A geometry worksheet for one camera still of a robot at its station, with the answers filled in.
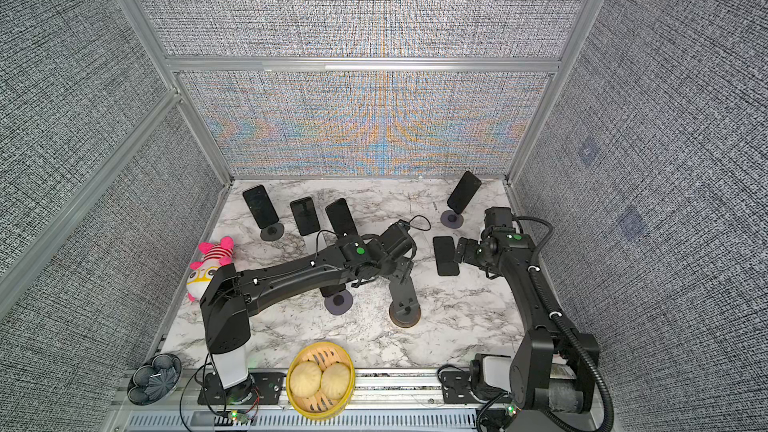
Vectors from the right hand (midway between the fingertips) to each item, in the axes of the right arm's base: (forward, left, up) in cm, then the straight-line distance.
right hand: (475, 255), depth 85 cm
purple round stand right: (+21, +2, -10) cm, 24 cm away
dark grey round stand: (+16, +65, -10) cm, 68 cm away
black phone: (+26, +56, -14) cm, 63 cm away
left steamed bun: (-30, +44, -4) cm, 53 cm away
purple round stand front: (-9, +39, -11) cm, 42 cm away
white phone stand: (+11, +49, -9) cm, 52 cm away
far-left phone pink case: (+18, +66, +1) cm, 68 cm away
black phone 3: (+10, +6, -13) cm, 17 cm away
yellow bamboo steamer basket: (-35, +41, -9) cm, 55 cm away
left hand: (-5, +21, +2) cm, 21 cm away
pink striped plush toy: (+2, +77, -3) cm, 77 cm away
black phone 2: (+12, +39, +2) cm, 41 cm away
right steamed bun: (-30, +37, -4) cm, 48 cm away
